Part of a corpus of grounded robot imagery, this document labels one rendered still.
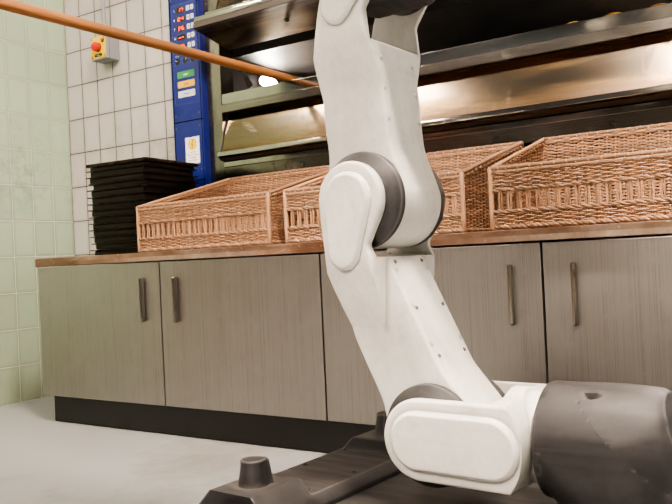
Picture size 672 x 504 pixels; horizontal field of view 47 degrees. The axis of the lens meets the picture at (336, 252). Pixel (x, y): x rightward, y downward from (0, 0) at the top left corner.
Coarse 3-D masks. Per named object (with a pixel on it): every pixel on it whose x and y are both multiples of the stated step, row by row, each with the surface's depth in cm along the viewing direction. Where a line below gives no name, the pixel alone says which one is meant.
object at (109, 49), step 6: (102, 36) 319; (102, 42) 319; (108, 42) 319; (114, 42) 322; (102, 48) 320; (108, 48) 319; (114, 48) 322; (96, 54) 322; (102, 54) 320; (108, 54) 319; (114, 54) 322; (96, 60) 323; (102, 60) 323; (108, 60) 323; (114, 60) 324
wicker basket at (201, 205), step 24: (312, 168) 267; (192, 192) 271; (216, 192) 282; (240, 192) 284; (264, 192) 221; (144, 216) 248; (168, 216) 242; (192, 216) 237; (216, 216) 231; (240, 216) 281; (264, 216) 275; (144, 240) 248; (168, 240) 242; (192, 240) 237; (216, 240) 232; (240, 240) 226; (264, 240) 221
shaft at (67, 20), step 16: (0, 0) 183; (32, 16) 191; (48, 16) 194; (64, 16) 198; (96, 32) 207; (112, 32) 211; (128, 32) 216; (160, 48) 227; (176, 48) 231; (192, 48) 237; (224, 64) 250; (240, 64) 255; (288, 80) 278
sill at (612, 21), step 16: (608, 16) 216; (624, 16) 213; (640, 16) 211; (656, 16) 209; (528, 32) 228; (544, 32) 226; (560, 32) 223; (576, 32) 221; (592, 32) 218; (448, 48) 243; (464, 48) 240; (480, 48) 237; (496, 48) 234; (304, 80) 273; (224, 96) 293; (240, 96) 289; (256, 96) 285
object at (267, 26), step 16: (272, 0) 262; (288, 0) 258; (304, 0) 256; (224, 16) 274; (240, 16) 270; (256, 16) 269; (272, 16) 268; (288, 16) 268; (304, 16) 267; (208, 32) 284; (224, 32) 283; (240, 32) 282; (256, 32) 281; (272, 32) 280; (288, 32) 280
